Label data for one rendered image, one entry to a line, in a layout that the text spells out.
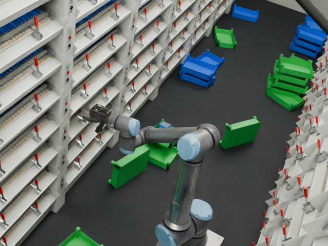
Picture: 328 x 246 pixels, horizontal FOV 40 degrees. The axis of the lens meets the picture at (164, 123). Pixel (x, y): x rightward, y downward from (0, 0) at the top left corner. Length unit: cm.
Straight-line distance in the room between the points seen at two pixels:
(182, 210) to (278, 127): 183
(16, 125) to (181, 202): 88
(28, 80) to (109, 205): 122
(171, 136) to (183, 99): 155
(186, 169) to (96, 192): 101
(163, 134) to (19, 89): 85
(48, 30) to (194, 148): 81
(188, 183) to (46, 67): 86
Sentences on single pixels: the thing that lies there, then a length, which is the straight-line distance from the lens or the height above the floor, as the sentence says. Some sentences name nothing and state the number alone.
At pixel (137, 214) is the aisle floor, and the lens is 297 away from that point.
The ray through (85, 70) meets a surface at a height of 91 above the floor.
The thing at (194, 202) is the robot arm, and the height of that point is 37.
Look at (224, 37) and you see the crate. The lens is 506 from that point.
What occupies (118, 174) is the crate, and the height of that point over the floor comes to 14.
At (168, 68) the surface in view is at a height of 15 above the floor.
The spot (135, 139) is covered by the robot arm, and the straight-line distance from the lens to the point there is 257.
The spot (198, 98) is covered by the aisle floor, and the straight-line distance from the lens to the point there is 400.
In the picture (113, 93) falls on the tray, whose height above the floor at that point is 53.
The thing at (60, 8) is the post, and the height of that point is 137.
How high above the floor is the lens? 230
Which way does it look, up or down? 39 degrees down
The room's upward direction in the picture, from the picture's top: 13 degrees clockwise
